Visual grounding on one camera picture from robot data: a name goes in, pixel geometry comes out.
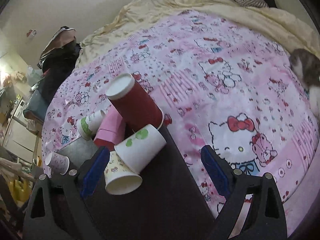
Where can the white green-band paper cup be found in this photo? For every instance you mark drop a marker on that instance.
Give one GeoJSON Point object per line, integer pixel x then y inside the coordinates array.
{"type": "Point", "coordinates": [89, 125]}

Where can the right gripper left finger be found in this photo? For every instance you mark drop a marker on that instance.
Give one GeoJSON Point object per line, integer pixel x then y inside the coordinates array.
{"type": "Point", "coordinates": [56, 207]}

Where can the black board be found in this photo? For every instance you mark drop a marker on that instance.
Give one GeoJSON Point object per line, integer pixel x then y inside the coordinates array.
{"type": "Point", "coordinates": [167, 205]}

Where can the grey white cat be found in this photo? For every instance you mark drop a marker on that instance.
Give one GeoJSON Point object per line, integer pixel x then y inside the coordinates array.
{"type": "Point", "coordinates": [305, 65]}

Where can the white kitchen cabinets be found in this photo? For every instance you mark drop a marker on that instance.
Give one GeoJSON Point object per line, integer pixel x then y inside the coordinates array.
{"type": "Point", "coordinates": [20, 141]}

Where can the pink paper cup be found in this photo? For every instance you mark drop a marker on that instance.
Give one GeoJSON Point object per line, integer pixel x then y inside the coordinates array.
{"type": "Point", "coordinates": [111, 131]}

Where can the white green-leaf paper cup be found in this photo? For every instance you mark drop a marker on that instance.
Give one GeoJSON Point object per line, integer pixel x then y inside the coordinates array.
{"type": "Point", "coordinates": [140, 148]}

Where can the cream crumpled duvet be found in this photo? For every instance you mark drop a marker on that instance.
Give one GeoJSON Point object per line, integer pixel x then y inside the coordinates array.
{"type": "Point", "coordinates": [279, 25]}

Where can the dark clothes pile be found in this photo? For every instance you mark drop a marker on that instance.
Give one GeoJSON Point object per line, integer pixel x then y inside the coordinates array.
{"type": "Point", "coordinates": [57, 61]}

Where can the teal chair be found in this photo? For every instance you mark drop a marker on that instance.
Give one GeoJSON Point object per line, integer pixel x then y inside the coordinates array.
{"type": "Point", "coordinates": [36, 108]}

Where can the pink Hello Kitty bedsheet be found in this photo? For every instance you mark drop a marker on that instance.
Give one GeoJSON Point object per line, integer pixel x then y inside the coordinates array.
{"type": "Point", "coordinates": [218, 84]}

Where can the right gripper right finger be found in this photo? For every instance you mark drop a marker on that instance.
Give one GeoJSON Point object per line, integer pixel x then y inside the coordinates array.
{"type": "Point", "coordinates": [265, 218]}

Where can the cream cartoon-print paper cup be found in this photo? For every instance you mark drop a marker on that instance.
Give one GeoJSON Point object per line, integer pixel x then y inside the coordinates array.
{"type": "Point", "coordinates": [119, 179]}

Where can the white pink-patterned paper cup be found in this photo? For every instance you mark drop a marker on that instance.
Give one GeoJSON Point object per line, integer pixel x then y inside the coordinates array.
{"type": "Point", "coordinates": [58, 163]}

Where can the yellow wooden rack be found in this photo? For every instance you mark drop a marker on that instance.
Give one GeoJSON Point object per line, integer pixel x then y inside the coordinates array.
{"type": "Point", "coordinates": [20, 189]}

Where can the red ribbed paper cup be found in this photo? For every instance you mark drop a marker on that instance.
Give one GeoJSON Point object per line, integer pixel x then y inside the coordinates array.
{"type": "Point", "coordinates": [133, 103]}

